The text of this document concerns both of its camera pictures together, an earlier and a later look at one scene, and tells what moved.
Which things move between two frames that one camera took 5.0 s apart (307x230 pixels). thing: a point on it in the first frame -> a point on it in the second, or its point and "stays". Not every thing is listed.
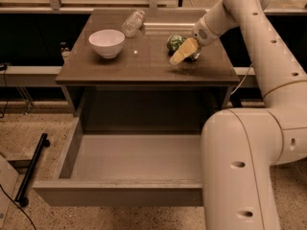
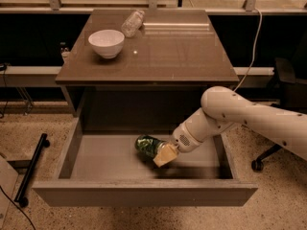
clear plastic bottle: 133,23 stays
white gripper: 201,35 -> 182,137
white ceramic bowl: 108,43 stays
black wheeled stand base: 21,196 stays
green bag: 175,41 -> 148,146
